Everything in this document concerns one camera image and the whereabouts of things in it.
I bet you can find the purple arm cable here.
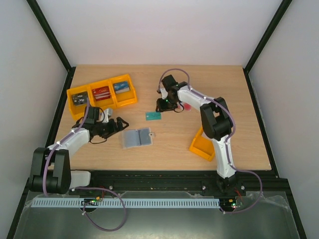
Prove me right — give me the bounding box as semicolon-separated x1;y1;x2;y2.
157;68;263;215
42;97;127;232

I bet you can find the small yellow bin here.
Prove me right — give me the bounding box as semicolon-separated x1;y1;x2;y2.
189;127;215;161

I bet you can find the blue card stack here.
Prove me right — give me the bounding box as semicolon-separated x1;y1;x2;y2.
113;81;130;94

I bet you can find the red card stack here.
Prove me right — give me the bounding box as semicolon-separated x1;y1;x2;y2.
92;86;111;101

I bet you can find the white card with red circle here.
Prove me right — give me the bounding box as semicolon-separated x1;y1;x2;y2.
180;102;192;111

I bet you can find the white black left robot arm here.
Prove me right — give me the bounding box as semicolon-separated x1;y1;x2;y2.
28;106;129;196

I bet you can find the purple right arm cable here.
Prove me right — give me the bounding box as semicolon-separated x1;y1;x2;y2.
157;68;263;215

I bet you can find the white slotted cable duct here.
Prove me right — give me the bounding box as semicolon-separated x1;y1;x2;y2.
31;198;220;209

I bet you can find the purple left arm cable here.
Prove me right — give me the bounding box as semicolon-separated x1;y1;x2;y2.
42;97;127;232

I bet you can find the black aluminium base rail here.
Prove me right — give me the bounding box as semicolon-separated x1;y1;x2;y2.
67;169;247;197

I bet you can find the black frame post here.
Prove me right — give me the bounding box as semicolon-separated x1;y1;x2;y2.
26;0;75;73
244;0;294;73

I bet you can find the black right frame post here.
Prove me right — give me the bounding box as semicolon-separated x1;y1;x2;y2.
244;0;294;73

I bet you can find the teal green card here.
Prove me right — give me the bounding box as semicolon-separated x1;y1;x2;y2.
146;112;161;121

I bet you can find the yellow three-compartment bin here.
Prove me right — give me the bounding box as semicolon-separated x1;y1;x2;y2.
67;74;138;120

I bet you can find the beige leather card holder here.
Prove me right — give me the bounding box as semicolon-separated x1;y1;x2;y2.
122;127;155;149

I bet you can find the black left frame post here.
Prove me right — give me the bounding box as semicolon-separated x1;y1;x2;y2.
26;0;75;73

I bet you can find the black card stack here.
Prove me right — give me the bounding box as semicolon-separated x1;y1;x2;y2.
71;91;88;107

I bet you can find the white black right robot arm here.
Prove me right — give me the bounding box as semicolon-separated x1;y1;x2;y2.
156;75;236;195

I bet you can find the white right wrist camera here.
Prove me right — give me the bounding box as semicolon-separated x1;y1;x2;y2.
160;88;168;100

